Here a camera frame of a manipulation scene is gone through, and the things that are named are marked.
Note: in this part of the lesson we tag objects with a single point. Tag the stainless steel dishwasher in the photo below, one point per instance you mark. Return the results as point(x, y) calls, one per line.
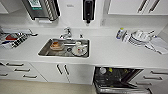
point(115, 81)

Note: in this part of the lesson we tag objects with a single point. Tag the white cup with saucer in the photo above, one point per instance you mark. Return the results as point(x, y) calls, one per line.
point(78, 50)

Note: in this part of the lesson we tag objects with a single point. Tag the small chrome sink knob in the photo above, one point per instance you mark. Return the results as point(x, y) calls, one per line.
point(81, 35)

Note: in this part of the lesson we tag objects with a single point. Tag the chrome faucet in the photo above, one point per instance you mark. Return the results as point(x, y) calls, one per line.
point(66, 32)

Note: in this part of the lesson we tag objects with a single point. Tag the white under-sink cabinet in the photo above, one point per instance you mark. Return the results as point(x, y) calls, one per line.
point(78, 73)

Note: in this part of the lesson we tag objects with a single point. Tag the orange food container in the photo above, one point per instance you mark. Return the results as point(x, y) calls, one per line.
point(56, 45)

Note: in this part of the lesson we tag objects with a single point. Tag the black soap dispenser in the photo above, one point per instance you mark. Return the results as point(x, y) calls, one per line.
point(88, 9)

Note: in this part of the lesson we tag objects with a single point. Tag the blue label soap bottle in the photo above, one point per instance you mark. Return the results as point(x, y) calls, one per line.
point(120, 33)

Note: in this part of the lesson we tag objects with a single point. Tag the steel kitchen sink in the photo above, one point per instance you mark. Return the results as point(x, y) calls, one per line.
point(45, 53)

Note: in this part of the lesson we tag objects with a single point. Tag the small white bottle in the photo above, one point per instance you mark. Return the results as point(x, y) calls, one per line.
point(125, 36)

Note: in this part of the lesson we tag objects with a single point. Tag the stack of white dishes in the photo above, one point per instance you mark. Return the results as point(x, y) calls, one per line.
point(140, 37)

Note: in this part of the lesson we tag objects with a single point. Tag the steel paper towel dispenser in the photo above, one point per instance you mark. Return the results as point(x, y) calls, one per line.
point(36, 7)

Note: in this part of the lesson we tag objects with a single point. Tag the white drawer cabinet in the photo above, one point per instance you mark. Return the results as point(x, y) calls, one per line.
point(153, 80)
point(23, 70)

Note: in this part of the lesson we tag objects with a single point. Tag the white wall outlet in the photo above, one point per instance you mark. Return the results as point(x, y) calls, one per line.
point(103, 22)

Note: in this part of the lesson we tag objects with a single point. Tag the small wall label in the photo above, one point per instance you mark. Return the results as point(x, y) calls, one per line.
point(70, 5)

